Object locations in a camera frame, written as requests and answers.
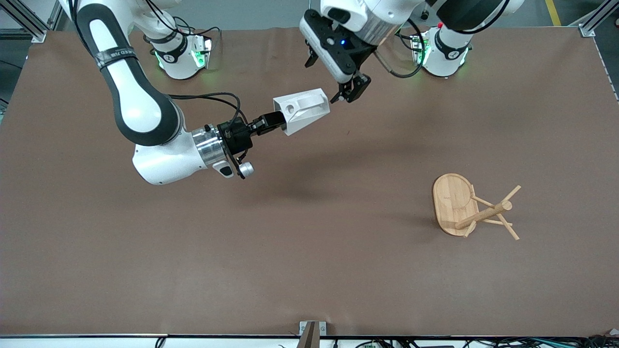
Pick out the white faceted cup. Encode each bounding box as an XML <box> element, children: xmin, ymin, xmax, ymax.
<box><xmin>273</xmin><ymin>88</ymin><xmax>331</xmax><ymax>136</ymax></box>

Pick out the wooden cup rack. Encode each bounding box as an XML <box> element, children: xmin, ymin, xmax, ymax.
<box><xmin>432</xmin><ymin>173</ymin><xmax>522</xmax><ymax>241</ymax></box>

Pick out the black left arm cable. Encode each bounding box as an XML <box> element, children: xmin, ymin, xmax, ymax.
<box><xmin>374</xmin><ymin>19</ymin><xmax>427</xmax><ymax>79</ymax></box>

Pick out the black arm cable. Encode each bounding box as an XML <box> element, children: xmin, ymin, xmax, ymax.
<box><xmin>168</xmin><ymin>91</ymin><xmax>248</xmax><ymax>127</ymax></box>
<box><xmin>374</xmin><ymin>19</ymin><xmax>427</xmax><ymax>79</ymax></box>

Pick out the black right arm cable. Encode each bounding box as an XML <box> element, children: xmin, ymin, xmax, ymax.
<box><xmin>168</xmin><ymin>91</ymin><xmax>248</xmax><ymax>127</ymax></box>

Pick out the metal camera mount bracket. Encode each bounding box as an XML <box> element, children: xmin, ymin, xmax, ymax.
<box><xmin>296</xmin><ymin>320</ymin><xmax>327</xmax><ymax>348</ymax></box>

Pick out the aluminium frame profile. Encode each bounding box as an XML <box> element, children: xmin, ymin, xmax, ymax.
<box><xmin>0</xmin><ymin>0</ymin><xmax>69</xmax><ymax>43</ymax></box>
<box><xmin>577</xmin><ymin>0</ymin><xmax>614</xmax><ymax>38</ymax></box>

